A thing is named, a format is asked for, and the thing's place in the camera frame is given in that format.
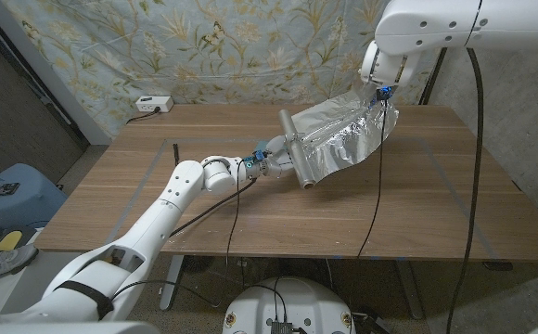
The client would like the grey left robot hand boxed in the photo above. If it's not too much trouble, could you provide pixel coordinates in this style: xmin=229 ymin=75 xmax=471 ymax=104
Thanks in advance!
xmin=244 ymin=134 xmax=298 ymax=180

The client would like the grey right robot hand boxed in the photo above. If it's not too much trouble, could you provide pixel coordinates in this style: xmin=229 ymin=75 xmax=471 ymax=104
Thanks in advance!
xmin=365 ymin=82 xmax=396 ymax=110

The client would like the aluminum foil roll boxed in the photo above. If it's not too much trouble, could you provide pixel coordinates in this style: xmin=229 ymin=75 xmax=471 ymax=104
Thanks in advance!
xmin=277 ymin=87 xmax=400 ymax=191

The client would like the white power strip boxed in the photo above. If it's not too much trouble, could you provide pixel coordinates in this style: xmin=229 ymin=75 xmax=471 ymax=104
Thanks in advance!
xmin=134 ymin=95 xmax=174 ymax=114

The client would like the black backdrop stand pole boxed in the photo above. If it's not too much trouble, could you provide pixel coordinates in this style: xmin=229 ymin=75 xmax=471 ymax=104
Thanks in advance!
xmin=419 ymin=45 xmax=450 ymax=106

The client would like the floral printed backdrop cloth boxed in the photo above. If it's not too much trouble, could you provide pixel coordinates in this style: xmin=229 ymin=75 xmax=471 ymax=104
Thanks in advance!
xmin=0 ymin=0 xmax=461 ymax=140

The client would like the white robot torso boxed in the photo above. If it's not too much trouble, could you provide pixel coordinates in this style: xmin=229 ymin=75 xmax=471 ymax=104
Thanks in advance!
xmin=221 ymin=276 xmax=357 ymax=334

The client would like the grey metal table leg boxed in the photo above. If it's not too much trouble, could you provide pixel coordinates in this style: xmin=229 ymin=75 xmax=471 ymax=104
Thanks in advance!
xmin=393 ymin=259 xmax=426 ymax=320
xmin=159 ymin=254 xmax=186 ymax=311

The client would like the blue plastic bin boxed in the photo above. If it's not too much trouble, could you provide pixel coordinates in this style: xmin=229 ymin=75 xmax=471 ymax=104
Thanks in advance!
xmin=0 ymin=161 xmax=69 ymax=231

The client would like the grey sneaker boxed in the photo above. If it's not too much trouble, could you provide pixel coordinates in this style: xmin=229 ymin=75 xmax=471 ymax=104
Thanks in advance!
xmin=0 ymin=244 xmax=41 ymax=287

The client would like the thin black left wrist cable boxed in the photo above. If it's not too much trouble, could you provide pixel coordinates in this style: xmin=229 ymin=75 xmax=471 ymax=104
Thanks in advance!
xmin=110 ymin=160 xmax=248 ymax=310

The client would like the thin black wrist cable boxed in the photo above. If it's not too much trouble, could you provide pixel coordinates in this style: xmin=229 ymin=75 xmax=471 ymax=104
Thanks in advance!
xmin=355 ymin=97 xmax=390 ymax=261
xmin=110 ymin=160 xmax=248 ymax=310

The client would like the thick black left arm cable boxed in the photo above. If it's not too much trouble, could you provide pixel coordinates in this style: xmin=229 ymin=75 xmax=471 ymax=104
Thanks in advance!
xmin=169 ymin=178 xmax=258 ymax=238

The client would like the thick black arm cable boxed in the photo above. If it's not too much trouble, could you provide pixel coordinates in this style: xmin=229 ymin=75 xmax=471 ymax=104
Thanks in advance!
xmin=169 ymin=178 xmax=258 ymax=238
xmin=444 ymin=46 xmax=485 ymax=334

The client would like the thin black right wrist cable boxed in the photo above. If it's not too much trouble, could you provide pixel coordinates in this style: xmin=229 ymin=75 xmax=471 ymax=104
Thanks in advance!
xmin=355 ymin=97 xmax=390 ymax=261

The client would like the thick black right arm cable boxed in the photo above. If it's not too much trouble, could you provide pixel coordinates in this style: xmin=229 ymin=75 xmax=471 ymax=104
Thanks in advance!
xmin=444 ymin=46 xmax=485 ymax=334

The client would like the black power strip cord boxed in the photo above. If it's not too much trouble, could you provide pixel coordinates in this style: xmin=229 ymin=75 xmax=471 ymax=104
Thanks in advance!
xmin=126 ymin=107 xmax=161 ymax=125

